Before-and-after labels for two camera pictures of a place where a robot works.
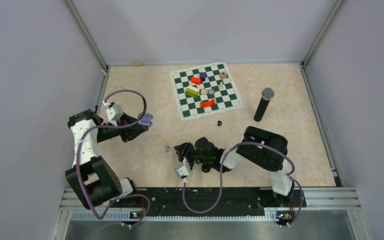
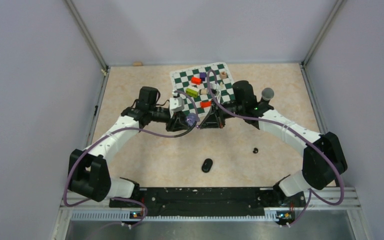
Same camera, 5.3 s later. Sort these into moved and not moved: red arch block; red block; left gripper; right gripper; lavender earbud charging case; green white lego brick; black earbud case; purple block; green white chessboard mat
Moved: right gripper; lavender earbud charging case; left gripper
Not moved: black earbud case; red arch block; red block; green white lego brick; purple block; green white chessboard mat
